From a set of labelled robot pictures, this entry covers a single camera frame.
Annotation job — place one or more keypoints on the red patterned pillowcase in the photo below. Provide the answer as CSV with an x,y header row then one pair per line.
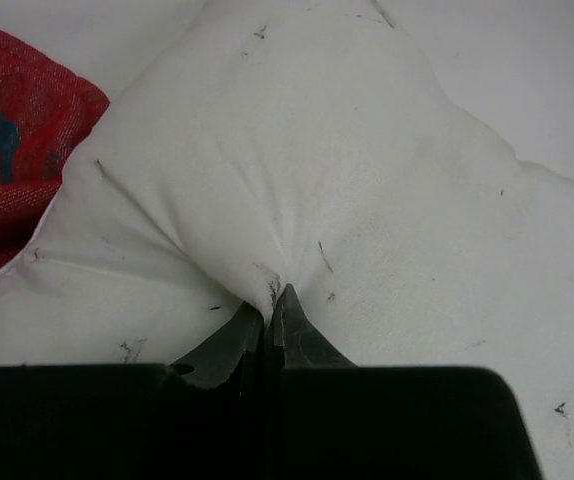
x,y
45,112

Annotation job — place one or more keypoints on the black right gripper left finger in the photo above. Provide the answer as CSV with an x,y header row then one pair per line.
x,y
225,355

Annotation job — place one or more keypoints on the white pillow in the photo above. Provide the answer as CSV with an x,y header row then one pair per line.
x,y
305,144

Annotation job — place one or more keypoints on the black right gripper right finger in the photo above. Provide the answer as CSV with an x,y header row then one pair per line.
x,y
303,363

